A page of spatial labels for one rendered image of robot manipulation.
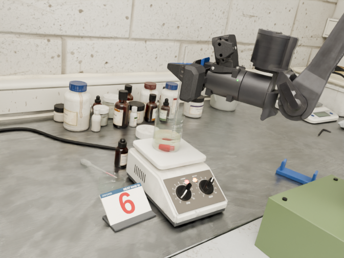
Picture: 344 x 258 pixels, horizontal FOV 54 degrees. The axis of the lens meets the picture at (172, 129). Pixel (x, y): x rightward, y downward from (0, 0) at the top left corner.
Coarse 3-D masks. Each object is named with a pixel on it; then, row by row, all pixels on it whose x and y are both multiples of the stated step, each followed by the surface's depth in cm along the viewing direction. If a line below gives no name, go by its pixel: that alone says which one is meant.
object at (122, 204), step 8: (120, 192) 63; (128, 192) 64; (136, 192) 65; (104, 200) 61; (112, 200) 62; (120, 200) 63; (128, 200) 64; (136, 200) 64; (144, 200) 65; (112, 208) 61; (120, 208) 62; (128, 208) 63; (136, 208) 64; (144, 208) 65; (112, 216) 60; (120, 216) 61
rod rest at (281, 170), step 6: (282, 162) 87; (282, 168) 87; (282, 174) 87; (288, 174) 86; (294, 174) 87; (300, 174) 87; (294, 180) 86; (300, 180) 85; (306, 180) 85; (312, 180) 83
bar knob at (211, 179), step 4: (204, 180) 68; (208, 180) 67; (212, 180) 67; (200, 184) 67; (204, 184) 67; (208, 184) 66; (200, 188) 66; (204, 188) 66; (208, 188) 65; (212, 188) 67; (204, 192) 66; (208, 192) 66
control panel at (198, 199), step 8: (184, 176) 67; (192, 176) 68; (200, 176) 69; (208, 176) 69; (168, 184) 64; (176, 184) 65; (184, 184) 66; (192, 184) 66; (216, 184) 69; (168, 192) 63; (192, 192) 65; (200, 192) 66; (216, 192) 68; (176, 200) 63; (192, 200) 64; (200, 200) 65; (208, 200) 66; (216, 200) 66; (224, 200) 67; (176, 208) 62; (184, 208) 62; (192, 208) 63
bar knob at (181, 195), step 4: (188, 184) 64; (180, 188) 64; (184, 188) 63; (188, 188) 63; (176, 192) 63; (180, 192) 64; (184, 192) 62; (188, 192) 64; (180, 196) 63; (184, 196) 62; (188, 196) 64; (184, 200) 63
